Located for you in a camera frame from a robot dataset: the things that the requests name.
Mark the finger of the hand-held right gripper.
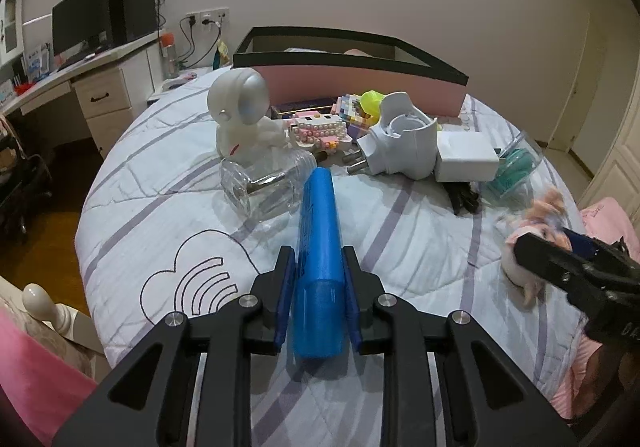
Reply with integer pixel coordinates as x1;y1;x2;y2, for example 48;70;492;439
565;228;640;278
514;233;608;313

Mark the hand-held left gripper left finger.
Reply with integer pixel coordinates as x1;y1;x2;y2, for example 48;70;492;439
52;245;297;447

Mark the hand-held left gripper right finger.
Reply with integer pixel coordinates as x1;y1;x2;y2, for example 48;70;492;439
341;247;578;447

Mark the pink plush toy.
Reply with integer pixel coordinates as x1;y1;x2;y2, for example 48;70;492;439
502;187;576;308

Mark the blue cylindrical marker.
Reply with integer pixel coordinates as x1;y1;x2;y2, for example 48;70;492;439
291;167;347;360

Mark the clear case with teal macarons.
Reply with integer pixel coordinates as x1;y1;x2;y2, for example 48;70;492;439
485;132;543;200

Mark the white charger box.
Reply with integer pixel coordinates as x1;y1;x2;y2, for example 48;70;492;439
434;131;501;184

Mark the white plastic housing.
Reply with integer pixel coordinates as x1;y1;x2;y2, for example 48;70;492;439
346;92;441;180

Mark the white astronaut figure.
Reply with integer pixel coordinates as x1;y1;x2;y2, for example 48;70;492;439
207;68;288;162

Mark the pink storage box black rim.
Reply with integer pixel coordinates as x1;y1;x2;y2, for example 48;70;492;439
232;27;469;118

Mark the pink printed cloth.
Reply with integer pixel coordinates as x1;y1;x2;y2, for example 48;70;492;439
550;197;638;420

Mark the cream room door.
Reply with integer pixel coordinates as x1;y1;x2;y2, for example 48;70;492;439
570;12;608;158

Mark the white striped quilt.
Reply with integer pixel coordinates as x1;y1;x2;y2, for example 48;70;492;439
75;67;601;447

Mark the pink block cat toy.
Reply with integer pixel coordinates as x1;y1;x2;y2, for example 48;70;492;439
287;111;353;152

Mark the pastel block doughnut toy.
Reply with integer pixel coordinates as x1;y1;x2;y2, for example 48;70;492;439
332;94;381;138

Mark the yellow highlighter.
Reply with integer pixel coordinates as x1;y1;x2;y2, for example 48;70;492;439
361;91;388;120

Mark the white bedside table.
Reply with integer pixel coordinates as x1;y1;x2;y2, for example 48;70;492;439
146;67;216;102

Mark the cream bedpost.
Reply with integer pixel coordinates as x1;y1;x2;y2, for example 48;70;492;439
22;283;106;363

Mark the orange cap bottle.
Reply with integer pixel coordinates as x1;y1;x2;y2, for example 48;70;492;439
160;32;179;79

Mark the white drawer unit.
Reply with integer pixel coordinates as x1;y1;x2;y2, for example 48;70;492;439
72;64;133;160

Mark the black chair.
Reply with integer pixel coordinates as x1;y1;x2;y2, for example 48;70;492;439
0;127;53;243

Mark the white desk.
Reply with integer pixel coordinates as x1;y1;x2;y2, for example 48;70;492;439
0;34;166;160

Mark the large black speaker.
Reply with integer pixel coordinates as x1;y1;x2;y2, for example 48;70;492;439
107;0;158;48

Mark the black computer monitor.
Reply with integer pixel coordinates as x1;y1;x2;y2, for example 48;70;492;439
51;0;113;60

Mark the black power cable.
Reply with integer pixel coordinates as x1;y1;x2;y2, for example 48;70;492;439
179;17;199;70

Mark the white wall socket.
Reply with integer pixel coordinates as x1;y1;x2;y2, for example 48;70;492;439
185;8;230;28

